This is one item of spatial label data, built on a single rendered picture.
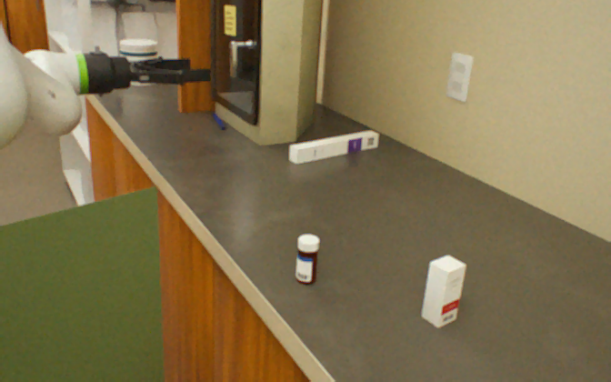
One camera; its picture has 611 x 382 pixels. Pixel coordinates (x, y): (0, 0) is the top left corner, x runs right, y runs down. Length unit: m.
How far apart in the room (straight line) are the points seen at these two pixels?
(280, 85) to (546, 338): 0.91
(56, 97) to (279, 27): 0.57
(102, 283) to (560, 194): 1.00
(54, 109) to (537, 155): 1.02
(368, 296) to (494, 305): 0.19
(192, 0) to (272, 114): 0.46
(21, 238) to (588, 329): 0.76
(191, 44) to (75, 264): 1.25
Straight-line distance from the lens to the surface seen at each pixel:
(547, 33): 1.33
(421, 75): 1.60
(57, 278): 0.59
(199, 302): 1.29
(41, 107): 1.19
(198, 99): 1.81
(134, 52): 2.12
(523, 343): 0.87
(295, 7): 1.47
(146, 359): 0.70
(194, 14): 1.76
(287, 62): 1.48
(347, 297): 0.88
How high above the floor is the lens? 1.43
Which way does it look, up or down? 22 degrees down
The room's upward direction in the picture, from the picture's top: 4 degrees clockwise
